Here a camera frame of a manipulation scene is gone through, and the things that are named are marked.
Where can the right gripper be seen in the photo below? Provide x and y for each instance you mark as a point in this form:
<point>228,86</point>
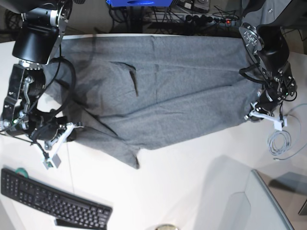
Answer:
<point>54,133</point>

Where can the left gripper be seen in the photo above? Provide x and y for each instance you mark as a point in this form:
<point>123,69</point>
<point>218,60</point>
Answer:
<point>268,108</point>

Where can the grey t-shirt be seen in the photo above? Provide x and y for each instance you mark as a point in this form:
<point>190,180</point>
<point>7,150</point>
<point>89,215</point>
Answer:
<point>149,92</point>

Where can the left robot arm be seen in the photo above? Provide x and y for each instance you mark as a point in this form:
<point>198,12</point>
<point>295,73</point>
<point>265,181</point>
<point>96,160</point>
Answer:
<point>262,21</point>

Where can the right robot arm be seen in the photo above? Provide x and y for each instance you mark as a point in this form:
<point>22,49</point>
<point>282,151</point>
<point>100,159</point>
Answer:
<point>38,44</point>

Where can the green tape roll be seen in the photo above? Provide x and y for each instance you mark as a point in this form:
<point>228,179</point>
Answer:
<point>22,172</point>

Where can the black computer keyboard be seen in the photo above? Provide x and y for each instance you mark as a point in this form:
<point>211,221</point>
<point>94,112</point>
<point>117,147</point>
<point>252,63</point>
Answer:
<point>68,209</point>

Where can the black power strip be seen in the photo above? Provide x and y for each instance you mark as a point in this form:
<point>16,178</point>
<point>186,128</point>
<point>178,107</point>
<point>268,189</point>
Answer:
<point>204,19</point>

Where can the round brass object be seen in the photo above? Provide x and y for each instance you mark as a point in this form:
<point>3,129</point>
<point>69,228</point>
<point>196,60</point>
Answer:
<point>166,227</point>

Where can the blue box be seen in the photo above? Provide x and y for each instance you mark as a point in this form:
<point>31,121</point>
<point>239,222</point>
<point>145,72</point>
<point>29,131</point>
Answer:
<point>128,3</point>

